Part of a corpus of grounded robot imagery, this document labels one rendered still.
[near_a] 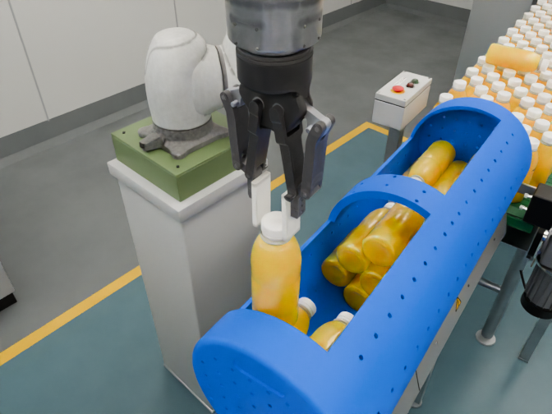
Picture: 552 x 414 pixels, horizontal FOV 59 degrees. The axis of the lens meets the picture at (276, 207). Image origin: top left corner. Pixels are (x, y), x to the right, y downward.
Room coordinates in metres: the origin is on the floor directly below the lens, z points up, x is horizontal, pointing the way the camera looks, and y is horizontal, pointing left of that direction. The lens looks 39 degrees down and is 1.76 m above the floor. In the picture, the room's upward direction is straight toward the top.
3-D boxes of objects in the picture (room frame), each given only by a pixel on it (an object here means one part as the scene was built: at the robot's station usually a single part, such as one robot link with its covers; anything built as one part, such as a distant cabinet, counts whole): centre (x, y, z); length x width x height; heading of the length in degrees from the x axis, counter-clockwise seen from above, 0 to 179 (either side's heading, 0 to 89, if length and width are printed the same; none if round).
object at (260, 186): (0.47, 0.02, 1.39); 0.03 x 0.01 x 0.07; 144
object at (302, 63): (0.46, 0.00, 1.54); 0.08 x 0.07 x 0.09; 54
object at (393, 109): (1.41, -0.40, 1.05); 0.20 x 0.10 x 0.10; 144
